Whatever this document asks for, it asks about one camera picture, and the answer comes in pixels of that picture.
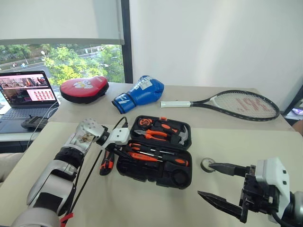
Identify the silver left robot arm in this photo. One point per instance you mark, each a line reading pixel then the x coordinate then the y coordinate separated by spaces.
pixel 54 170

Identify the black plastic tool case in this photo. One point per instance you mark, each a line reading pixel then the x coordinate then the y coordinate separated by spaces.
pixel 154 176

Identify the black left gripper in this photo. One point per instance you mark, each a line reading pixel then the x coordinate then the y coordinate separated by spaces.
pixel 111 147

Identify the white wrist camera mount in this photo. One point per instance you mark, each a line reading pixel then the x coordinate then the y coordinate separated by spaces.
pixel 274 172
pixel 119 137

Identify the red boxing focus pad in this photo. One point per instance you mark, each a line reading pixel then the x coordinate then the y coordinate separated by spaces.
pixel 82 89

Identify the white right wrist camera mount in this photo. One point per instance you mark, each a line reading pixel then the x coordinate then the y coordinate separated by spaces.
pixel 274 172

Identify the thin black precision screwdriver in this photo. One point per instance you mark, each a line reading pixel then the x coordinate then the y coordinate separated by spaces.
pixel 154 149

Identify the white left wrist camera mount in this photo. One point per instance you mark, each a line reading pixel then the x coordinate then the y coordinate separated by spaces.
pixel 119 137

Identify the black electrical tape roll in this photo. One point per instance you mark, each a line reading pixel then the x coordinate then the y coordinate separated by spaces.
pixel 206 166

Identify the steel claw hammer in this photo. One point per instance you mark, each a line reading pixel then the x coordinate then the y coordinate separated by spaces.
pixel 183 136

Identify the beige cushion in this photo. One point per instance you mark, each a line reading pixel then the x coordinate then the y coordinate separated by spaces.
pixel 9 165

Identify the blue boxing glove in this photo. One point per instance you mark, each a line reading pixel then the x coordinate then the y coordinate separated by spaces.
pixel 142 94

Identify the orange black tape measure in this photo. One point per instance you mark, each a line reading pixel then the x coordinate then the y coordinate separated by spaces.
pixel 145 122

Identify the black white tennis racket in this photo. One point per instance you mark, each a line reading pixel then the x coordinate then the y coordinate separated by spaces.
pixel 248 104

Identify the orange tester screwdriver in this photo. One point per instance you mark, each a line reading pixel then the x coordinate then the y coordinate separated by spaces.
pixel 142 156

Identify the grey open laptop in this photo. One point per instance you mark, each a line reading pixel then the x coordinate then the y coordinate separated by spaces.
pixel 26 94

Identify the black handheld controller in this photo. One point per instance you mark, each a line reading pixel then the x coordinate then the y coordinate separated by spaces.
pixel 33 122

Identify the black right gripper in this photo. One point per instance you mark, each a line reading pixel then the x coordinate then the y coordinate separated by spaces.
pixel 258 196

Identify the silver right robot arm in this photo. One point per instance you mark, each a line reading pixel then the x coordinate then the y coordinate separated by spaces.
pixel 297 205

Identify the white roller blind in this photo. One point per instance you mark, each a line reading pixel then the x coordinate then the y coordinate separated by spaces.
pixel 59 19

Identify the white side desk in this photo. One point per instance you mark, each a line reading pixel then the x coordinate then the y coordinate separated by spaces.
pixel 16 137

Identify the orange black hand tool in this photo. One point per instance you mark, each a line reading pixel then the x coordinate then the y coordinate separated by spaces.
pixel 106 165

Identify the black window frame post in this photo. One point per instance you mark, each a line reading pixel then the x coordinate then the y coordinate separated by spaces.
pixel 126 47

